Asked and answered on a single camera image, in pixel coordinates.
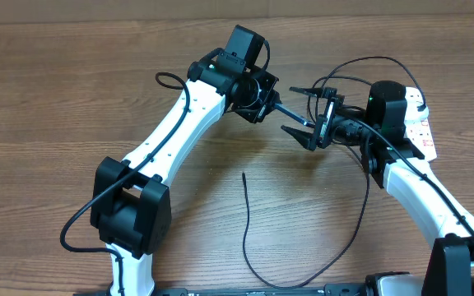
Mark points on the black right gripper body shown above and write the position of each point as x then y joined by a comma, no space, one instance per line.
325,122

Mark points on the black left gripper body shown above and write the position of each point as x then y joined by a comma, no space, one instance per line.
257,95

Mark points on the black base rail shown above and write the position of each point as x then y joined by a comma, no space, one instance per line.
343,289

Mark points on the Galaxy smartphone blue screen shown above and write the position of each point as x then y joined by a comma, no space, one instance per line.
294,116

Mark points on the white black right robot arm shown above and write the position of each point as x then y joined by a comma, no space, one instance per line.
396,149

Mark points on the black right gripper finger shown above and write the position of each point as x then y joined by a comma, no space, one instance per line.
311,92
306,139

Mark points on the white power strip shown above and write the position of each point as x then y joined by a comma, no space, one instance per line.
419,133

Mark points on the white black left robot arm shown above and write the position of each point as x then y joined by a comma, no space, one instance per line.
131,208

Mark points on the white charger plug adapter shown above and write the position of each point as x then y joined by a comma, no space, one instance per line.
414,115

